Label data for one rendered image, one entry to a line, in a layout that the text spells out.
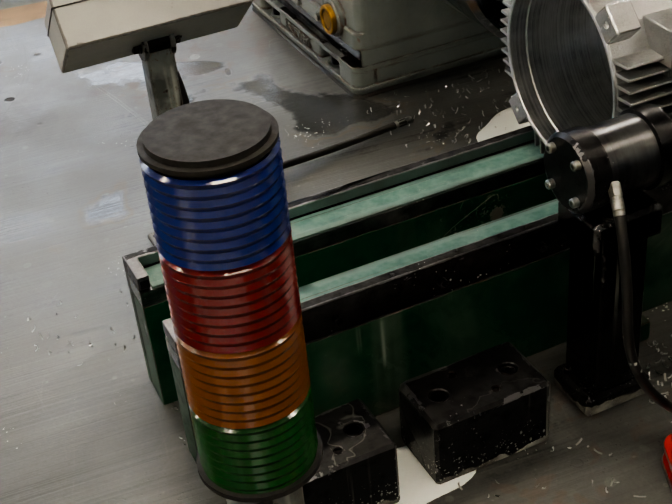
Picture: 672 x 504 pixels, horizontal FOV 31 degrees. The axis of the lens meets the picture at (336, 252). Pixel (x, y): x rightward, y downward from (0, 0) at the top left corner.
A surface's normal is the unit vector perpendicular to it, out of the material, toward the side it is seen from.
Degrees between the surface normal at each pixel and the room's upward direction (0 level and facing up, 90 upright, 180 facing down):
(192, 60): 0
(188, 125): 0
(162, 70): 90
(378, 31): 90
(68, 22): 50
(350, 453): 0
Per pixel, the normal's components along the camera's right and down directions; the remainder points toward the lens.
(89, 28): 0.28, -0.15
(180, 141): -0.08, -0.82
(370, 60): 0.43, 0.48
